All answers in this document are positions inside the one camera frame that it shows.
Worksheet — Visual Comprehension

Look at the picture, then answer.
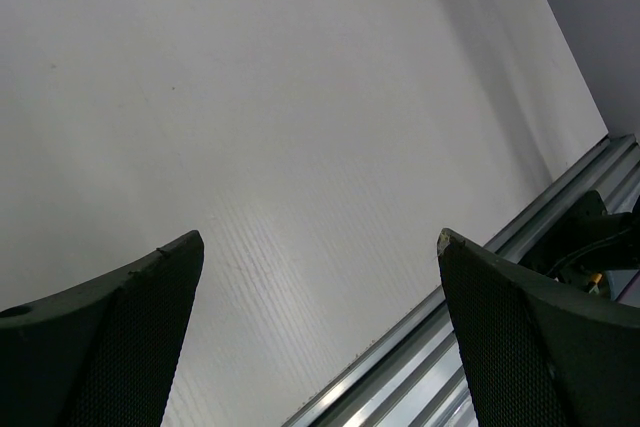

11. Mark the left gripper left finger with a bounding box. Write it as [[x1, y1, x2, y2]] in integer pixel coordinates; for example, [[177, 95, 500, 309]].
[[1, 230, 204, 426]]

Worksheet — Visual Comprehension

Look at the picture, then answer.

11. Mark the aluminium mounting rail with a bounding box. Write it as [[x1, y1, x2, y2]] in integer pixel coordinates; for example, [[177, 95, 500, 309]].
[[286, 135, 639, 426]]

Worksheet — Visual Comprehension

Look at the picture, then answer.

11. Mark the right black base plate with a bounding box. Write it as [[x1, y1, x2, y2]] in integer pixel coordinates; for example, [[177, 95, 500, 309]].
[[519, 190, 639, 300]]

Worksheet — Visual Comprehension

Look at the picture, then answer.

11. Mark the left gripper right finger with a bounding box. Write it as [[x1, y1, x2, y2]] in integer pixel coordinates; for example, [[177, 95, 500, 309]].
[[437, 228, 639, 426]]

